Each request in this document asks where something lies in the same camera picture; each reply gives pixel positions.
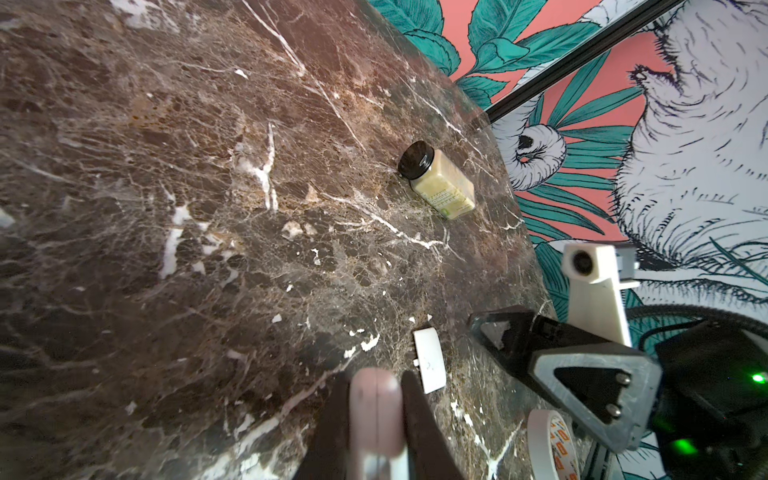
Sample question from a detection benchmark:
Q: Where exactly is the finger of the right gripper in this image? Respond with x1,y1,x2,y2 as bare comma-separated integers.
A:
528,342,662,453
468,305,606,384

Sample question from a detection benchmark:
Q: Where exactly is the clear tape roll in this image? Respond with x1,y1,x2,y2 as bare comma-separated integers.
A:
527,409,581,480

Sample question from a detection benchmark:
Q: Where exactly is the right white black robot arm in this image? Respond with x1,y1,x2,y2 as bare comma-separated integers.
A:
469,305,767,479

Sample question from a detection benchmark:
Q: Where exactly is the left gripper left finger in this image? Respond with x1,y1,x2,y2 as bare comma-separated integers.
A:
293,372,351,480

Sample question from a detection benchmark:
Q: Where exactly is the white battery cover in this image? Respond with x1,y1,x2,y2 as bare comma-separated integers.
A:
413,327,447,394

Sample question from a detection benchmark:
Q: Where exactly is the white red remote control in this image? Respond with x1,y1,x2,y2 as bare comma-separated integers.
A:
347,368,410,480

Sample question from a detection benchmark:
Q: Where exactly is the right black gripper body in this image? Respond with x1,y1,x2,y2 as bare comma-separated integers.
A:
650,321,767,479

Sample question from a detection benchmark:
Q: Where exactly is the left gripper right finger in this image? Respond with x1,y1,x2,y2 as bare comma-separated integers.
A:
401,371,464,480

